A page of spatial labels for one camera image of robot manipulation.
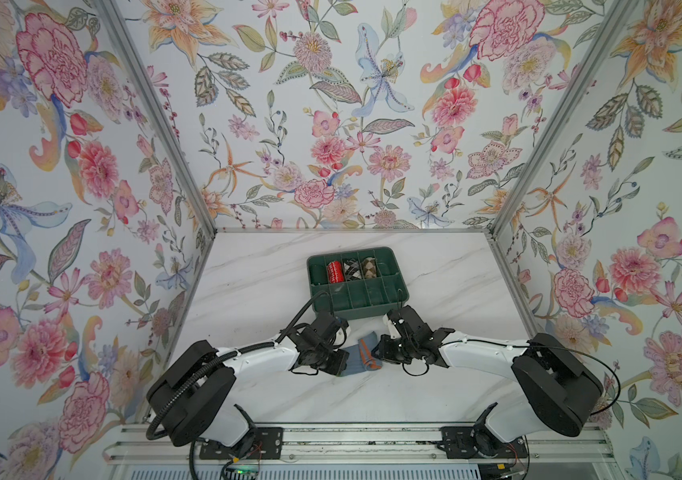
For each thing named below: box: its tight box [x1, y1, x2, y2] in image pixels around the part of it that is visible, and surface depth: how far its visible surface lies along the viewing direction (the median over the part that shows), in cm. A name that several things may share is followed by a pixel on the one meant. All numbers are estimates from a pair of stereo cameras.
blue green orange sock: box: [341, 331, 383, 377], surface depth 89 cm
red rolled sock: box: [327, 261, 345, 284], surface depth 103 cm
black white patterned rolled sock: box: [343, 259, 362, 281], surface depth 104 cm
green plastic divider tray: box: [307, 247, 409, 320], surface depth 103 cm
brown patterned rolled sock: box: [362, 257, 377, 279], surface depth 105 cm
